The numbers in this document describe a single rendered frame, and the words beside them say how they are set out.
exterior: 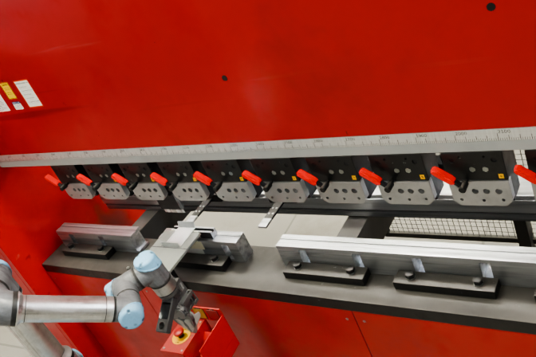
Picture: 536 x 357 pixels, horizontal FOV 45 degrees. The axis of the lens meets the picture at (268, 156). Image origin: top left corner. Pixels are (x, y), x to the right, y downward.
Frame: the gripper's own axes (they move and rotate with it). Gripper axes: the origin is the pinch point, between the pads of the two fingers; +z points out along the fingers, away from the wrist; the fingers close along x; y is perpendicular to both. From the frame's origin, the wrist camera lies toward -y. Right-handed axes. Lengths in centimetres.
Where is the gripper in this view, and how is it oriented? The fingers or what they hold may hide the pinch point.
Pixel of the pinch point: (193, 331)
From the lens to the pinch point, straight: 226.1
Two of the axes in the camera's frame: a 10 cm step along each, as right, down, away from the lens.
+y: 3.9, -6.6, 6.4
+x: -8.2, 0.6, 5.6
